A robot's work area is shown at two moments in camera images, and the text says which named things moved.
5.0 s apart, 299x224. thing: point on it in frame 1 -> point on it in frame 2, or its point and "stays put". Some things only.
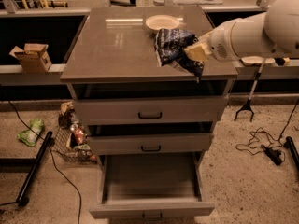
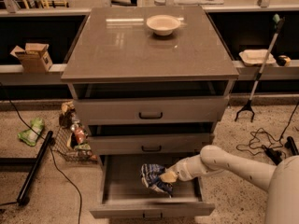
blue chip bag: (170, 47) -> (149, 174)
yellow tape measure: (282, 61) stays put
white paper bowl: (158, 22) stays put
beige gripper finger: (200, 49) -> (168, 176)
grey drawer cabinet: (131, 106) stays put
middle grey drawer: (126, 144) stays put
